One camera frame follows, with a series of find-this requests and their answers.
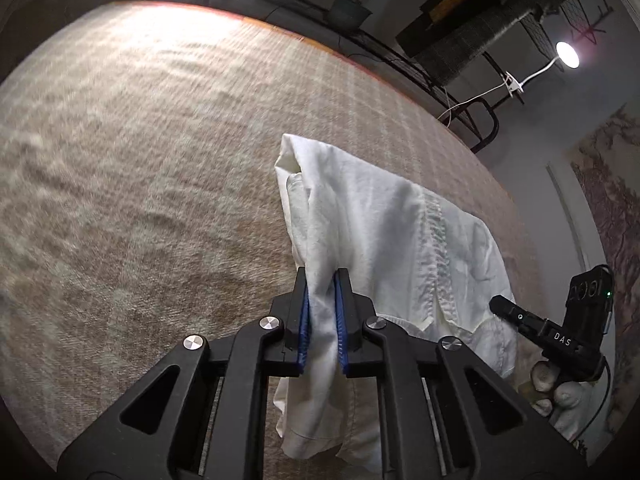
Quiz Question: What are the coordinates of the white shirt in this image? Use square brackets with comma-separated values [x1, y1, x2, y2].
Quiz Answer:
[274, 132, 519, 463]

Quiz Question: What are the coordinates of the white clip lamp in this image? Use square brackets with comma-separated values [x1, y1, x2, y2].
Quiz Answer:
[500, 40, 582, 97]

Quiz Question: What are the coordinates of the tree print wall mural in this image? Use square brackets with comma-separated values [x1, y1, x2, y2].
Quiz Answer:
[570, 105, 640, 441]

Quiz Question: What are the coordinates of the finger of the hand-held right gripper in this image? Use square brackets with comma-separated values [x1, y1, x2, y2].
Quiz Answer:
[489, 296, 552, 345]

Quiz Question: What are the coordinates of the beige plaid blanket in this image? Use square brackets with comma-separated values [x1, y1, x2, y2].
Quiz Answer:
[0, 0, 557, 472]

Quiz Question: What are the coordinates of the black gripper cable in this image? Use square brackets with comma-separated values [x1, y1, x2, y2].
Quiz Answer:
[575, 355, 614, 448]

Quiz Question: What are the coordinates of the black metal bed frame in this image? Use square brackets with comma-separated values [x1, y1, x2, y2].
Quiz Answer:
[172, 0, 501, 154]

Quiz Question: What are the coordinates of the person's right hand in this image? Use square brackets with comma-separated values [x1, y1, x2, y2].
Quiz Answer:
[530, 360, 603, 443]

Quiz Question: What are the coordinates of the potted plant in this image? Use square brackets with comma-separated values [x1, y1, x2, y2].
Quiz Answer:
[327, 0, 374, 31]

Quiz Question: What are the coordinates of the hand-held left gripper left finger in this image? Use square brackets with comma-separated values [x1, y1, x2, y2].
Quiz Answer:
[57, 266, 314, 480]

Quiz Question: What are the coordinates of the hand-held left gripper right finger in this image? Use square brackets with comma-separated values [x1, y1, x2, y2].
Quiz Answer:
[334, 267, 583, 480]

